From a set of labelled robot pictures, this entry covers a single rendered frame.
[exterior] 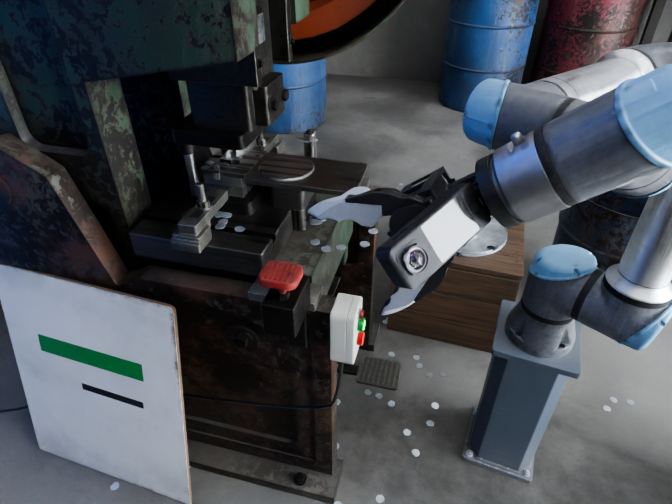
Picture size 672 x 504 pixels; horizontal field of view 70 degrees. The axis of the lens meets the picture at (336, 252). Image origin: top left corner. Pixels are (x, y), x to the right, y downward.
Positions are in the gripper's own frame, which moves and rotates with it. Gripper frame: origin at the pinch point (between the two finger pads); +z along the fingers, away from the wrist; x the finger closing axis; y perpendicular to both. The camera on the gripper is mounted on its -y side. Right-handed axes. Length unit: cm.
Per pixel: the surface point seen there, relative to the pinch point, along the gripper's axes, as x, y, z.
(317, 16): 35, 78, 22
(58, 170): 36, 17, 57
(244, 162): 17, 45, 41
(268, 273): -0.6, 14.1, 24.8
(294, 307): -8.1, 13.9, 24.6
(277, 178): 10, 40, 32
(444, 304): -57, 87, 43
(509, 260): -54, 94, 19
